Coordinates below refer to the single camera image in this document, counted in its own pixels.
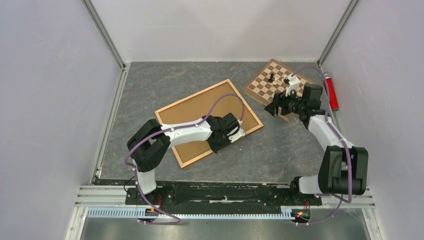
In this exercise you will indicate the wooden chessboard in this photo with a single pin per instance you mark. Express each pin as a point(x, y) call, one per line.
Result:
point(260, 89)

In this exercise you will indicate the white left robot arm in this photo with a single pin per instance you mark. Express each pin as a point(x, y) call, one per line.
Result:
point(149, 144)

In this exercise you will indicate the wooden picture frame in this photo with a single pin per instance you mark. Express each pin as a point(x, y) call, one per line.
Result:
point(217, 100)

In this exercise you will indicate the red cylinder tool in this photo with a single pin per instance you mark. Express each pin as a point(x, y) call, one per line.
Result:
point(332, 93)

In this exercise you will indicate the right corner aluminium post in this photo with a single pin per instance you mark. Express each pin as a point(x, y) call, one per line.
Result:
point(352, 4)

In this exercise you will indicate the aluminium table edge rail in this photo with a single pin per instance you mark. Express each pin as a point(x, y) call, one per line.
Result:
point(117, 196)

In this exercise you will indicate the white toothed cable rail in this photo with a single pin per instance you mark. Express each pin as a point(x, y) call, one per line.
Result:
point(148, 214)

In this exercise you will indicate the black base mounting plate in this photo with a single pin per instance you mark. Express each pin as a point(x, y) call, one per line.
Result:
point(190, 197)

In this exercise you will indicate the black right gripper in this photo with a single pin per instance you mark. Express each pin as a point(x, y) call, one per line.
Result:
point(280, 100)

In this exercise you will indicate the left corner aluminium post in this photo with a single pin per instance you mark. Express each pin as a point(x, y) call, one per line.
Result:
point(95, 17)

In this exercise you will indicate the corner aluminium post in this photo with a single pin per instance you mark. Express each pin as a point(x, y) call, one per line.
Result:
point(352, 4)
point(95, 17)

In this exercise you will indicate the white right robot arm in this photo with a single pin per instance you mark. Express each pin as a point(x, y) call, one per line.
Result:
point(344, 167)

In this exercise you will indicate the black chess piece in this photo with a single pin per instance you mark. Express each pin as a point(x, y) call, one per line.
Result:
point(271, 78)

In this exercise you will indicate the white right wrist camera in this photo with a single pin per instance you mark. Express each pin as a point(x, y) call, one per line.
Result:
point(292, 82)

